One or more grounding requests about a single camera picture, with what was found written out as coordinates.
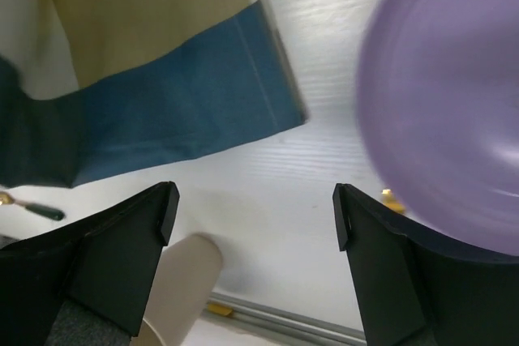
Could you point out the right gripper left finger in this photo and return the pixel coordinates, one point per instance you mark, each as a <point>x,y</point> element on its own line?
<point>87,283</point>

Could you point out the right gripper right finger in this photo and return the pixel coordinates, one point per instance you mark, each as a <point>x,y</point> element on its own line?
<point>415,286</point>

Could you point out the blue tan white placemat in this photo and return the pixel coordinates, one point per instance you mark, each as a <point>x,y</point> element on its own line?
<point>92,89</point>

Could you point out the beige cup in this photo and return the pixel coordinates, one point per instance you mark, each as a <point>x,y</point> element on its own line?
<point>186,275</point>

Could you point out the purple plate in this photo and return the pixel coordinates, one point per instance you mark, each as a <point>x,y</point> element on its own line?
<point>437,106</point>

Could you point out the green handled gold knife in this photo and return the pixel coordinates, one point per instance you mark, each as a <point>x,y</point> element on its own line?
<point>389,200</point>

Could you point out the green handled gold fork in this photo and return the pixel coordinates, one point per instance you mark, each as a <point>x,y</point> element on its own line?
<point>42,210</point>

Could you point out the front aluminium rail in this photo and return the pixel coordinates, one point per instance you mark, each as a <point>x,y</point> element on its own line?
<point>278,325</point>

